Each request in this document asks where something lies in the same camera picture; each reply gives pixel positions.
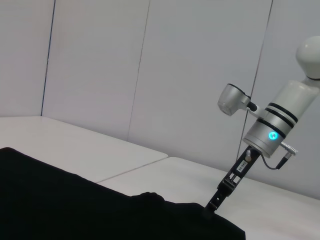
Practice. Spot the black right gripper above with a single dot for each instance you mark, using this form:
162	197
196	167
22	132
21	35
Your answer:
241	170

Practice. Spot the black shirt with FREE print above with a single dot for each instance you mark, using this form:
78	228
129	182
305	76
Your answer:
75	205

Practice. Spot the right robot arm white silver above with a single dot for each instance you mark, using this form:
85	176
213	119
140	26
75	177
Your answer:
280	110

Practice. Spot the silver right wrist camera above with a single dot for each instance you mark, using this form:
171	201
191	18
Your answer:
230	100

